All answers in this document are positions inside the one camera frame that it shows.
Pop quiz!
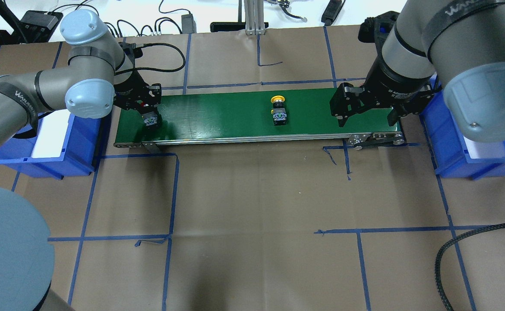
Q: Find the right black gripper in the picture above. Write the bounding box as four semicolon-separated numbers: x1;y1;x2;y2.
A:
329;56;434;127

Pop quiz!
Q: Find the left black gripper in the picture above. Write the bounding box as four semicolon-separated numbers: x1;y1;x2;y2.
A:
113;71;162;115

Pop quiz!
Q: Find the red mushroom push button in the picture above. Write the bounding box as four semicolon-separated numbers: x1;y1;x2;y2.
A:
140;104;162;129

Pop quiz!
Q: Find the yellow mushroom push button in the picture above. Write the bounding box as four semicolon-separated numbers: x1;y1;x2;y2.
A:
271;95;287;126

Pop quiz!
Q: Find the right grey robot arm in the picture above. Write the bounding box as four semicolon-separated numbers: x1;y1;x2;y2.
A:
329;0;505;143

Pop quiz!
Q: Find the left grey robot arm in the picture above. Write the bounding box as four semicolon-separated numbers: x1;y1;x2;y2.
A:
0;10;162;311

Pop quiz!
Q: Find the right blue plastic bin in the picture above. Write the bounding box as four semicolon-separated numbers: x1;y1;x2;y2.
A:
421;91;505;180

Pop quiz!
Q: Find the blue plastic bin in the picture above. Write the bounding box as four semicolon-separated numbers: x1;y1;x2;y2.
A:
421;91;505;180
0;114;102;180

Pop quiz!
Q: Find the left blue plastic bin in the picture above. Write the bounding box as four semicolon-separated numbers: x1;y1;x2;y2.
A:
0;114;102;180

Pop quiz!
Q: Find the black power adapter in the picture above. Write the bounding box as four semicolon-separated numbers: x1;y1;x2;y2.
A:
181;13;197;34

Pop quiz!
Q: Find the white foam pad left bin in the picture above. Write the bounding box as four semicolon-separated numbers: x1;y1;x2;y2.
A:
31;110;70;158

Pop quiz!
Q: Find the white foam pad bin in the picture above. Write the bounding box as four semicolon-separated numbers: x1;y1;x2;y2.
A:
464;136;505;159
31;110;70;158

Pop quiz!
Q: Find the green conveyor belt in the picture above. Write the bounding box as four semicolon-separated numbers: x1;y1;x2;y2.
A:
113;89;403;148

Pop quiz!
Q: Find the white foam pad right bin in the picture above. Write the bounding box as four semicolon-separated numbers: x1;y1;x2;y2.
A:
464;136;505;159

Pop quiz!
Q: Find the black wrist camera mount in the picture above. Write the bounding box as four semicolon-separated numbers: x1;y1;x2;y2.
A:
357;11;399;43

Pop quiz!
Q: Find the aluminium frame post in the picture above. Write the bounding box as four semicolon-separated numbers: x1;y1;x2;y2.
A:
243;0;266;35

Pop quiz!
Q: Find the black braided cable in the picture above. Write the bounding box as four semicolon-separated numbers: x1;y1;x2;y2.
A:
434;219;505;311

